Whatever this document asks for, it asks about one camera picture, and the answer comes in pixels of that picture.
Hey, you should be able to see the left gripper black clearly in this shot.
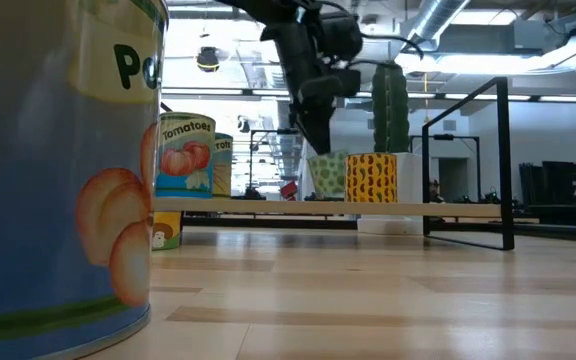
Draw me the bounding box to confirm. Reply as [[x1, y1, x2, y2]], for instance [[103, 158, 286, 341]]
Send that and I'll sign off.
[[260, 19, 362, 156]]

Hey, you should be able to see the green peas can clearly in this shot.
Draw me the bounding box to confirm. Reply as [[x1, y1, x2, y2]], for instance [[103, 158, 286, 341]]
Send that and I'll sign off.
[[307, 151, 349, 201]]

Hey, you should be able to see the yellow beans can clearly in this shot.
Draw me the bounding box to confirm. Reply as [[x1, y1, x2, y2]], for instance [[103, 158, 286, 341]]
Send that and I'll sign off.
[[344, 152, 399, 204]]

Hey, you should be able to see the carrots can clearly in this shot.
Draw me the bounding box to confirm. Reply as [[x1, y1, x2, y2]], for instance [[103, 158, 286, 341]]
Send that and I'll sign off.
[[211, 132, 234, 198]]

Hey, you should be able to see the tomatoes can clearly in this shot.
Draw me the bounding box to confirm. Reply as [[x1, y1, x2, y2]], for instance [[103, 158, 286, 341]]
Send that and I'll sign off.
[[155, 111, 217, 199]]

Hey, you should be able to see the short yellow mushroom can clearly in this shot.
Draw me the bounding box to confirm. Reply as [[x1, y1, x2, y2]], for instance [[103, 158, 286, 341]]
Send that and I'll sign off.
[[151, 211, 184, 251]]

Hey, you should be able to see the peaches can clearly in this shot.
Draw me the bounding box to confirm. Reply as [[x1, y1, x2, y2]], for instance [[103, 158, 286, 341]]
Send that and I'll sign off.
[[0, 0, 170, 360]]

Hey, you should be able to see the red background object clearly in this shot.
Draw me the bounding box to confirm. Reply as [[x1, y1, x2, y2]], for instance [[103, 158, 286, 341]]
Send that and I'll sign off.
[[280, 180, 300, 202]]

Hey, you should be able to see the green cactus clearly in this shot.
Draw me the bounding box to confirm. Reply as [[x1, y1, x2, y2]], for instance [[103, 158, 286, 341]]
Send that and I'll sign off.
[[371, 62, 411, 155]]

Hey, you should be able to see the long ceiling light strip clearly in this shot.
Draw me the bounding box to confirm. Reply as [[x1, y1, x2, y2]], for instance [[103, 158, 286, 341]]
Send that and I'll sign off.
[[444, 92, 576, 104], [160, 87, 290, 99]]

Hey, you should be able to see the black hanging ceiling reel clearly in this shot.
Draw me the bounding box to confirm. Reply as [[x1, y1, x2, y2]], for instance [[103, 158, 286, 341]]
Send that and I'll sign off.
[[196, 46, 221, 74]]

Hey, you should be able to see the black background equipment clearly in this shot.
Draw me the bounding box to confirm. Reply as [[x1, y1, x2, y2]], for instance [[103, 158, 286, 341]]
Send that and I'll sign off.
[[517, 159, 576, 226]]

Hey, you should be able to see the wooden shelf with black frame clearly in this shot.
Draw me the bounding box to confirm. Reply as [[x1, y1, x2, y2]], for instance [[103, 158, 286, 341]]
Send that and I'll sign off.
[[150, 76, 515, 251]]

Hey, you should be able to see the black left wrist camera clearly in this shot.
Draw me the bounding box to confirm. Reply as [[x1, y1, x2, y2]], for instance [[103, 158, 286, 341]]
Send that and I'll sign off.
[[317, 10, 365, 62]]

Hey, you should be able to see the black aluminium table frame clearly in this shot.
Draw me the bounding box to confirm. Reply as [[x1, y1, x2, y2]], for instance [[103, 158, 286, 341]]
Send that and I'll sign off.
[[181, 213, 576, 244]]

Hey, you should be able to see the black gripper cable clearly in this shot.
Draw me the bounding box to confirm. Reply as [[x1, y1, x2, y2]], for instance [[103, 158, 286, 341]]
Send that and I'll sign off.
[[345, 30, 425, 71]]

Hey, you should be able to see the black background station frame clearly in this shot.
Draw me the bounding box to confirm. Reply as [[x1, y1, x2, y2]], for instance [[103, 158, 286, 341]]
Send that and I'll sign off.
[[410, 133, 482, 202]]

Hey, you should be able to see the silver slanted ceiling duct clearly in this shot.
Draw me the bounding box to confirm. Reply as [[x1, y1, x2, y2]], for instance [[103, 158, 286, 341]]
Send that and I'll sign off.
[[401, 0, 472, 45]]

